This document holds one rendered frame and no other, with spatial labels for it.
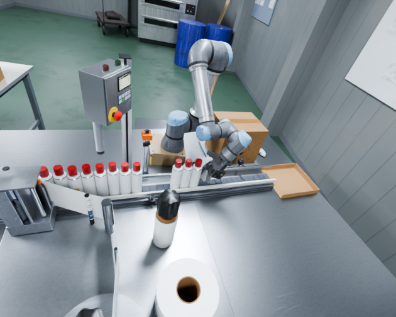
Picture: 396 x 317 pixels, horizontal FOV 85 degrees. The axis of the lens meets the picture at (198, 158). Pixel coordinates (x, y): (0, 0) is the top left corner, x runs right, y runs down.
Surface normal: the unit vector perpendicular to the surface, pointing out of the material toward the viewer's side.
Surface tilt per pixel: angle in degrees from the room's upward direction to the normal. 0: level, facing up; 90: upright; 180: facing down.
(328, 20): 90
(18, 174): 0
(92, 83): 90
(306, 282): 0
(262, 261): 0
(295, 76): 90
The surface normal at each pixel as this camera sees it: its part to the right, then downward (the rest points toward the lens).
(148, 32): 0.11, 0.65
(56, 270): 0.18, -0.75
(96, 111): -0.29, 0.57
